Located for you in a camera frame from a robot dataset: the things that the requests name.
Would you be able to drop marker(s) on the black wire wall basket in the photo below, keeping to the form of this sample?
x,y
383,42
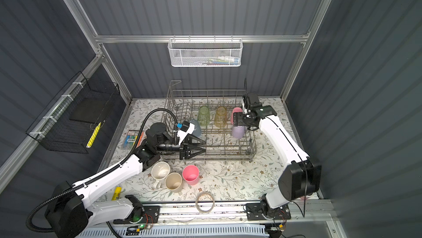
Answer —
x,y
68,125

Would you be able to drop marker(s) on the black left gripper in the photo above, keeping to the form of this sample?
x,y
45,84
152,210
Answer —
x,y
185,150

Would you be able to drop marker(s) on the green glass tumbler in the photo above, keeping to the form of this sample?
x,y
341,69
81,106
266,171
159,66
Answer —
x,y
203,116

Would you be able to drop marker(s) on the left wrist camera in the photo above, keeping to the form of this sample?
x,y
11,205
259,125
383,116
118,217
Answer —
x,y
185,128

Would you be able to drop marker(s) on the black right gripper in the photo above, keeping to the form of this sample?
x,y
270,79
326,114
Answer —
x,y
238,119

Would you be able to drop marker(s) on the yellow marker in basket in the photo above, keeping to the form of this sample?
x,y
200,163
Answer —
x,y
94,135

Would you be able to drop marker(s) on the grey wire dish rack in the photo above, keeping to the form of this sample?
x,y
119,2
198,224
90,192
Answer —
x,y
220,145

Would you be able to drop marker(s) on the items in white basket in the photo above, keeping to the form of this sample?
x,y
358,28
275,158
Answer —
x,y
220,61

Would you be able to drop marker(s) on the beige cup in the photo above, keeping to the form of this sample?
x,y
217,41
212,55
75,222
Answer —
x,y
174,182

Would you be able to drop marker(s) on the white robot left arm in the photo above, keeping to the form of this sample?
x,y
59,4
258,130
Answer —
x,y
72,207

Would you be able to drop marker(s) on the purple cup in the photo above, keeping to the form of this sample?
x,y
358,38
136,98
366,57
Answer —
x,y
238,132

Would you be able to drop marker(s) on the clear tape roll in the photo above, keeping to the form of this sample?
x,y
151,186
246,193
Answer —
x,y
205,202

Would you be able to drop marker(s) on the yellow marker on table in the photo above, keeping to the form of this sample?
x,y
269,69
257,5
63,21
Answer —
x,y
116,194

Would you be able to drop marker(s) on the white mesh wall basket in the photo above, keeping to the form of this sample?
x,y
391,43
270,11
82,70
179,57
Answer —
x,y
186,53

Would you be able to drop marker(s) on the yellow glass tumbler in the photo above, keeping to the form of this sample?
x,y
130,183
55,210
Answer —
x,y
220,118

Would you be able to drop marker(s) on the blue glass tumbler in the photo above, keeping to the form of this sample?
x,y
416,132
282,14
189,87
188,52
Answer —
x,y
197,128

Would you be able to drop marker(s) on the coloured marker pack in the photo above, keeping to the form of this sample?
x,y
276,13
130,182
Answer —
x,y
130,139

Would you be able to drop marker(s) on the white ceramic mug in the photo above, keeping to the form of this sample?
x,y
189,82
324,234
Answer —
x,y
159,173

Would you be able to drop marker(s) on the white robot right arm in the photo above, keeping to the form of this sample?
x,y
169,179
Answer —
x,y
301,176

